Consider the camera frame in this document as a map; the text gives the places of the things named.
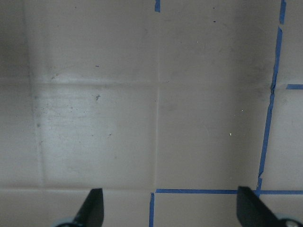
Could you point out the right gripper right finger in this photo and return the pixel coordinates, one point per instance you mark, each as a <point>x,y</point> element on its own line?
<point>252,212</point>

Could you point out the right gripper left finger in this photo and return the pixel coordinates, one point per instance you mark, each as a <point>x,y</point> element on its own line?
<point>91,212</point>

